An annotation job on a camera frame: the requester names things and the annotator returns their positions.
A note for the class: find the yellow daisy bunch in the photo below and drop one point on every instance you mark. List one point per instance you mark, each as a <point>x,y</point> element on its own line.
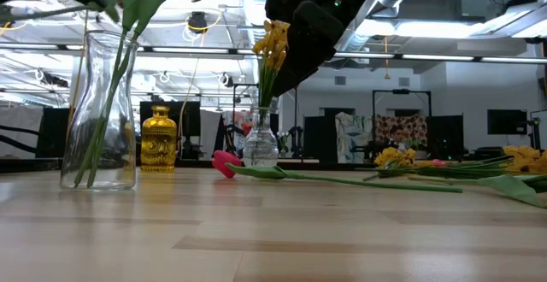
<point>527,156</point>
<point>391,156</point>
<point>273,45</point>

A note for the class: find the distant red flowers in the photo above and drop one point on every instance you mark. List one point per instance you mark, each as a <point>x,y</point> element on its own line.
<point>246,128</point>

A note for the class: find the amber glass bottle vase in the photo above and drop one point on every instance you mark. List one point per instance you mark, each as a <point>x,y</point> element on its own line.
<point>158,145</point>

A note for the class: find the clear ribbed glass vase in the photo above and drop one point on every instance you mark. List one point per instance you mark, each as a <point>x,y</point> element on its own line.
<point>260,149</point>

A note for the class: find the black ceiling device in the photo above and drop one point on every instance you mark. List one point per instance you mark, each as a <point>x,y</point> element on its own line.
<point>197,21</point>

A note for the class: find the tall clear smooth glass vase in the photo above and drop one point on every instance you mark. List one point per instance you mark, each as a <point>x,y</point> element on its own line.
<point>121,154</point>

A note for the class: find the black partition panel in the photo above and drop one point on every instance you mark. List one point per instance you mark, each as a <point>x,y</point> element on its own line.
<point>318,141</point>
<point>51,132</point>
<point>446,132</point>

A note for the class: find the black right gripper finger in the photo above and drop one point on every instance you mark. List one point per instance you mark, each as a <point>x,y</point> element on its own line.
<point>314,34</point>

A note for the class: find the white partition panel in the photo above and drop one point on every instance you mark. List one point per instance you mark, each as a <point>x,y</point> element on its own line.
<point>209,132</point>

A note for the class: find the floral patterned cloth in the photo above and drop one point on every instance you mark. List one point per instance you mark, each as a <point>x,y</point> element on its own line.
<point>416,124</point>

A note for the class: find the yellow hanging pendant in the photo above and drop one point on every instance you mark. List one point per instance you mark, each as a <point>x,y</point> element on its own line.
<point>386,76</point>

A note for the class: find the white hanging cloth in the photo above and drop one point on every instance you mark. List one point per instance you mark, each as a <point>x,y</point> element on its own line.
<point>21,115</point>

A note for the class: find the black desk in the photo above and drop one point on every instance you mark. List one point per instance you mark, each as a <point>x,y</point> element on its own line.
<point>491,150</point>

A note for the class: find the white blue patterned cloth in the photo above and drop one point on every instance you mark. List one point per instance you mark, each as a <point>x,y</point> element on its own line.
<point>352,136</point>

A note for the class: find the grey wall vent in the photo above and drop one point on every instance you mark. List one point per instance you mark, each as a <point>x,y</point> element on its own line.
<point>340,80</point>
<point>404,81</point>

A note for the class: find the bright ceiling light panel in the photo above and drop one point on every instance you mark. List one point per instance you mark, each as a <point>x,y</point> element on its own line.
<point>410,29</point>

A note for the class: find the black screen panel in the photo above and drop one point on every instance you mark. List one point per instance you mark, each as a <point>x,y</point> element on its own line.
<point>190,119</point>

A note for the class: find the black wall monitor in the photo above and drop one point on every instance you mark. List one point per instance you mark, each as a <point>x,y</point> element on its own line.
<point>507,121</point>

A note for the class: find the person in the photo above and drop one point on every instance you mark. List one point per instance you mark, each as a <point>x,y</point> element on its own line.
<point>399,136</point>

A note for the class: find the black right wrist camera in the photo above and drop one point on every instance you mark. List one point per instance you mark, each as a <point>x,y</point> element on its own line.
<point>284,4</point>

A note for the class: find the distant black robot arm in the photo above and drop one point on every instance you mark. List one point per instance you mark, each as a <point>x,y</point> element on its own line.
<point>296,143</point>

